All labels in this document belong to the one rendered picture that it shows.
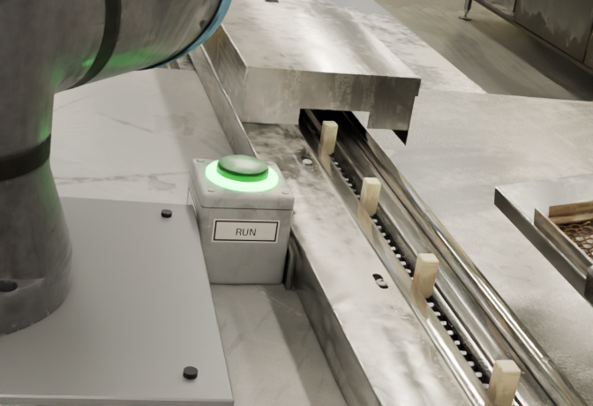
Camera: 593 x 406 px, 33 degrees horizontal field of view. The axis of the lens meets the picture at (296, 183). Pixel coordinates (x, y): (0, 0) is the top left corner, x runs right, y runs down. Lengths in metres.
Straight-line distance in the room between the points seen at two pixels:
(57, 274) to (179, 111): 0.54
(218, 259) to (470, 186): 0.36
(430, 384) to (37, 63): 0.29
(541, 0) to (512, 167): 3.81
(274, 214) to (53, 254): 0.21
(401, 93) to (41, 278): 0.52
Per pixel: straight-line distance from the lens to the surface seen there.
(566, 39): 4.65
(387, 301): 0.68
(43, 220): 0.57
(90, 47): 0.57
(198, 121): 1.08
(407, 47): 1.54
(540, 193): 0.85
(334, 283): 0.69
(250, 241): 0.74
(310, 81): 0.97
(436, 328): 0.69
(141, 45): 0.62
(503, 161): 1.12
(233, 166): 0.74
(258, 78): 0.96
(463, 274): 0.75
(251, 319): 0.72
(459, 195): 0.99
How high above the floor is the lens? 1.19
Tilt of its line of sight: 23 degrees down
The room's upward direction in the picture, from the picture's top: 9 degrees clockwise
